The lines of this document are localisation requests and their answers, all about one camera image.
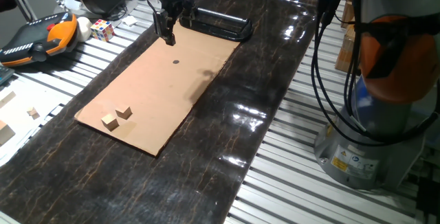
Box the large wooden block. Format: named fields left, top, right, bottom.
left=0, top=120, right=17, bottom=146

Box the black plastic tray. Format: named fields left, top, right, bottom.
left=178, top=6, right=254, bottom=43

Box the Rubik's cube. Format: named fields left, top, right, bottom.
left=89, top=19, right=116, bottom=43

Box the brown cardboard sheet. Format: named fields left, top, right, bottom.
left=74, top=21, right=241, bottom=157

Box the white ball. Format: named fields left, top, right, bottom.
left=76, top=16, right=93, bottom=43

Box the orange black teach pendant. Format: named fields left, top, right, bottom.
left=0, top=12, right=79, bottom=67

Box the dark marble pattern mat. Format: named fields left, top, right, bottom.
left=0, top=0, right=317, bottom=224

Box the tiny wooden cube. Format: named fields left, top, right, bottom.
left=26, top=106, right=41, bottom=120

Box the brown taped cardboard box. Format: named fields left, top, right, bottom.
left=335, top=0, right=358, bottom=74

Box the black keyboard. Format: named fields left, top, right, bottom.
left=0, top=65, right=15, bottom=86

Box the white paper sheet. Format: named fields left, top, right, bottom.
left=0, top=74, right=68, bottom=167

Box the thin wooden plank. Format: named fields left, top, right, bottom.
left=0, top=91, right=17, bottom=109

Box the black cable bundle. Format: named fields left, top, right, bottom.
left=311, top=0, right=440, bottom=148

